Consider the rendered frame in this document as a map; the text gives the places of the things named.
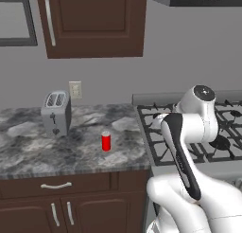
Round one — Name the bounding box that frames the red soda can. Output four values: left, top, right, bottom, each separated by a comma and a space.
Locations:
101, 131, 112, 152

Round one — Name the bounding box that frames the silver gas stove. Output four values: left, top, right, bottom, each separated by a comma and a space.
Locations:
131, 90, 242, 233

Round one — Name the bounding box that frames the silver toaster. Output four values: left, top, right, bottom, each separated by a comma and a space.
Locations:
40, 90, 72, 138

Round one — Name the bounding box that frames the dark brown drawer front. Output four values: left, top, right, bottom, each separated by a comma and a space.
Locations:
0, 171, 112, 200

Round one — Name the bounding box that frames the dark brown base cupboard door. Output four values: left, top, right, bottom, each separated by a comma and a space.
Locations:
60, 191, 133, 233
0, 198, 63, 233

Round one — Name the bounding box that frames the grey framed window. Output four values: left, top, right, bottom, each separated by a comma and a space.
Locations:
0, 0, 39, 47

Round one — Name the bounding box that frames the white wall outlet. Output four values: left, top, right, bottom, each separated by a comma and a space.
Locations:
68, 81, 83, 100

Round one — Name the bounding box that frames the dark brown wall cupboard door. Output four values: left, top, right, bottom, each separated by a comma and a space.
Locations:
35, 0, 148, 60

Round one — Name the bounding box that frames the silver drawer handle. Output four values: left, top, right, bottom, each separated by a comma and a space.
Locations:
40, 181, 73, 190

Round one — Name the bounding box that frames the silver base cupboard handle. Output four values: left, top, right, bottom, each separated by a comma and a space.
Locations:
50, 203, 61, 227
65, 201, 76, 226

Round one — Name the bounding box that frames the silver wall cupboard handle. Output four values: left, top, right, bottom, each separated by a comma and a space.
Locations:
43, 0, 57, 47

